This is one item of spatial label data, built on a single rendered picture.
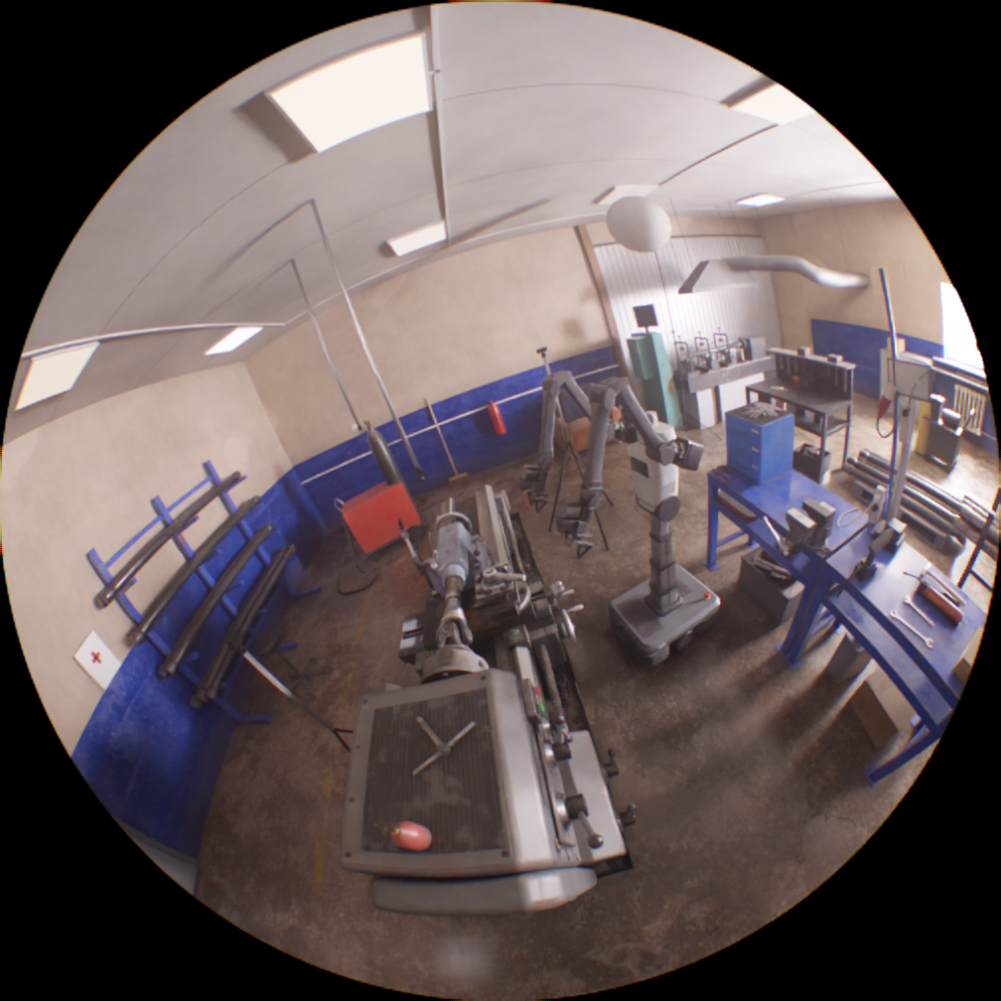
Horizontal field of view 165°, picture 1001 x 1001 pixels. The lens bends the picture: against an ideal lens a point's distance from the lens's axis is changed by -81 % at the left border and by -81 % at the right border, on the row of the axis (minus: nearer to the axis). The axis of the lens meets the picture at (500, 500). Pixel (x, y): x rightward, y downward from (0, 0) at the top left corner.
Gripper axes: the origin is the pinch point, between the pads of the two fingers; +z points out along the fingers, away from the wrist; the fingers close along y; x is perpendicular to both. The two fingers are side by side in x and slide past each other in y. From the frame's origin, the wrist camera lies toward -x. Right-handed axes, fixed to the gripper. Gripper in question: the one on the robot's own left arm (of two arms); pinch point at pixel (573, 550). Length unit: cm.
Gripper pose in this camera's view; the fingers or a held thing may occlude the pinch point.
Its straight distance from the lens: 141.6
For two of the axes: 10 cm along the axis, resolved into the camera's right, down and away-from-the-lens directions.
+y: 2.7, 3.8, -8.9
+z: -1.8, 9.2, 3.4
